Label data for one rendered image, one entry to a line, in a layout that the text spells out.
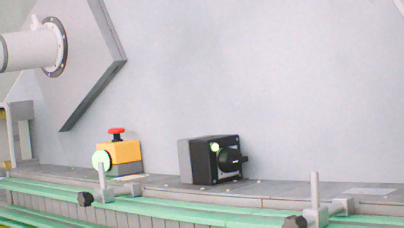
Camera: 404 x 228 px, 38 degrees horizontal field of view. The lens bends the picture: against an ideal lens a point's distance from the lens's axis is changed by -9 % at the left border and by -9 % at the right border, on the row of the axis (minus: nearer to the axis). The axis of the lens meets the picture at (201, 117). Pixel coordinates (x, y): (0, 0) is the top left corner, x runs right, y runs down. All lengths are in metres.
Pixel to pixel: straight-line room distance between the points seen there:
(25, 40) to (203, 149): 0.57
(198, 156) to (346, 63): 0.31
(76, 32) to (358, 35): 0.72
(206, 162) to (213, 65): 0.19
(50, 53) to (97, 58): 0.16
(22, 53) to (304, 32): 0.70
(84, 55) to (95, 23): 0.09
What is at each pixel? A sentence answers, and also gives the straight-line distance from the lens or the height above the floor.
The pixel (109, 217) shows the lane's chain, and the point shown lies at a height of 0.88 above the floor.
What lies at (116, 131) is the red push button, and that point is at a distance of 1.32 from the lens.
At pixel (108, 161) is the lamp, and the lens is 1.30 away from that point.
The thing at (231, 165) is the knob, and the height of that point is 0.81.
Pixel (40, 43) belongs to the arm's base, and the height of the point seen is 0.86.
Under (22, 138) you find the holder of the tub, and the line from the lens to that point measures 1.73.
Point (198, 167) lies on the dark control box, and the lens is 1.09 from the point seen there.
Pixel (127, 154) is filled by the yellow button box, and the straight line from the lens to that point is 1.31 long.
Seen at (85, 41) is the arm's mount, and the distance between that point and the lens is 1.41.
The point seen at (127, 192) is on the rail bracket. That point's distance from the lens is 1.13.
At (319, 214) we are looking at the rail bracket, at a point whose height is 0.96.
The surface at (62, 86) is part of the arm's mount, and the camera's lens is 1.51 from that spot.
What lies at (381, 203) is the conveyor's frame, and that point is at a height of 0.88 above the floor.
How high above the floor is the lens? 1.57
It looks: 43 degrees down
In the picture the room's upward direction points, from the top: 98 degrees counter-clockwise
